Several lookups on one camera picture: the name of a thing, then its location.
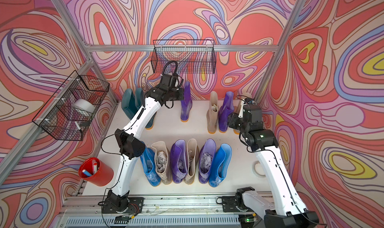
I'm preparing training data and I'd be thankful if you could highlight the white tape roll in basket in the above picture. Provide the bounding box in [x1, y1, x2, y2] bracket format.
[72, 99, 95, 116]

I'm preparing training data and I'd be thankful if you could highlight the beige boot front right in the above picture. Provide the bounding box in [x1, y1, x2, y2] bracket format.
[184, 138, 200, 185]

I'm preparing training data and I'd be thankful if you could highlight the teal boot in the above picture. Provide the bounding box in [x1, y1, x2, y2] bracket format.
[134, 87, 157, 130]
[121, 88, 143, 119]

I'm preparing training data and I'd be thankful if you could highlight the blue marker in cup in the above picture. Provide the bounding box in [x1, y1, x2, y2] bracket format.
[82, 169, 92, 177]

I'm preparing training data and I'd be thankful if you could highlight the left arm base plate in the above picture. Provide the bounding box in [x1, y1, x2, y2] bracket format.
[102, 197, 144, 215]

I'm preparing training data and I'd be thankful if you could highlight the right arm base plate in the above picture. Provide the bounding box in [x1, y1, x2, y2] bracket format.
[221, 196, 240, 213]

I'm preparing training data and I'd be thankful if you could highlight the beige boot back right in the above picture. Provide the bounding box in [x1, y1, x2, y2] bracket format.
[233, 92, 253, 135]

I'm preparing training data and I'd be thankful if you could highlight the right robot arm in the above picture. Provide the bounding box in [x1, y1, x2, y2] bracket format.
[228, 113, 320, 228]

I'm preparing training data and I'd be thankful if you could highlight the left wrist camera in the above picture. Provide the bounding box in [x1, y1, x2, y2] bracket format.
[159, 74, 184, 91]

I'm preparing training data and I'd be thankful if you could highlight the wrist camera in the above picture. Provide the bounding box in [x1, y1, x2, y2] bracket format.
[242, 97, 262, 123]
[159, 74, 184, 91]

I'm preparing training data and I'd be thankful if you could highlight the purple boot front left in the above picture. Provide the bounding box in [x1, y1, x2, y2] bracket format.
[170, 139, 188, 184]

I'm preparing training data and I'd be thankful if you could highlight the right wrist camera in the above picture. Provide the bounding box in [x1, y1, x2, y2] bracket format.
[242, 97, 262, 123]

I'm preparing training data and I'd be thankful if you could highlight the dark purple boot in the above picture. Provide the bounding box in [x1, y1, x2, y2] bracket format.
[219, 91, 234, 133]
[181, 81, 193, 122]

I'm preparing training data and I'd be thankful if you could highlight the white marker in basket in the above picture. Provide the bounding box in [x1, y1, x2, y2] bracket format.
[75, 121, 91, 133]

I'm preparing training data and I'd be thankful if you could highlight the blue boot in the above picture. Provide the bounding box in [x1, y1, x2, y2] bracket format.
[140, 148, 161, 187]
[209, 143, 232, 188]

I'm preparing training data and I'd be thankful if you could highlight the blue boot front left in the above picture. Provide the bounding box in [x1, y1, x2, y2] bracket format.
[140, 148, 161, 187]

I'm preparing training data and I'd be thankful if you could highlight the beige boot front left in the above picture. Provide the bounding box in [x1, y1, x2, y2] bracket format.
[151, 141, 173, 185]

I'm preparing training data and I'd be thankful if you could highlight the beige boot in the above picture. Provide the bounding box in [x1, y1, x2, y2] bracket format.
[233, 92, 253, 135]
[151, 141, 173, 185]
[184, 138, 200, 185]
[207, 91, 219, 134]

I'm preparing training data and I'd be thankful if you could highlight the purple boot front right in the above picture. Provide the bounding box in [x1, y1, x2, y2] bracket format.
[198, 139, 216, 184]

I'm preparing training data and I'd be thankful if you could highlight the black wire basket back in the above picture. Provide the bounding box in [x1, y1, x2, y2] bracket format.
[151, 38, 217, 74]

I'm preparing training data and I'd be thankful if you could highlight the black wire basket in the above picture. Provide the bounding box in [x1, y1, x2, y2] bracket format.
[151, 38, 217, 74]
[32, 71, 110, 141]

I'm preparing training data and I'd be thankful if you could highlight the blue boot front right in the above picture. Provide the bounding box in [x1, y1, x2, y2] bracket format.
[209, 143, 232, 188]

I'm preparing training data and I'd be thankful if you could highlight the red cup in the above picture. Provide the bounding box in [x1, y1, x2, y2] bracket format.
[78, 157, 114, 187]

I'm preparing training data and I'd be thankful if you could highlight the white marker in cup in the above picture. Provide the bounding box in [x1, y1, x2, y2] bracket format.
[92, 161, 98, 175]

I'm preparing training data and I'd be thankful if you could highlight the black wire basket left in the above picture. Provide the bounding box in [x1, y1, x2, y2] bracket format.
[32, 71, 110, 141]

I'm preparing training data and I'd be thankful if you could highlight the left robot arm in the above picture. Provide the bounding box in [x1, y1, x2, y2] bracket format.
[111, 86, 184, 197]

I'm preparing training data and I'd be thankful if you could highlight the beige boot back left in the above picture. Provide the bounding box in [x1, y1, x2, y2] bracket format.
[207, 91, 219, 134]

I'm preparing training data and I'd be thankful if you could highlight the tape roll on table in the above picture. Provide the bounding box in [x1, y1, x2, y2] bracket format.
[252, 161, 266, 178]

